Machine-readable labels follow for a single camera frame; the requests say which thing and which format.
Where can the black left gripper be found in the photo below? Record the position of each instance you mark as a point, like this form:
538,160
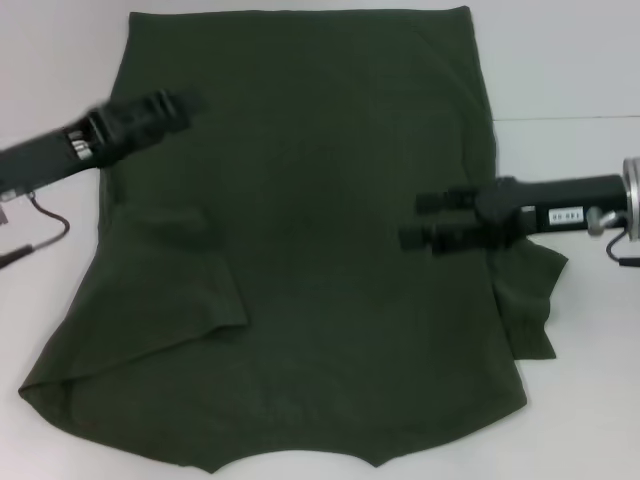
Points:
55,147

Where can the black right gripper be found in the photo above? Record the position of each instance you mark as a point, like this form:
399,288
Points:
550,205

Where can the dark green shirt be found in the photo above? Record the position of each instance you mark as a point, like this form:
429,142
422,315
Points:
310,200

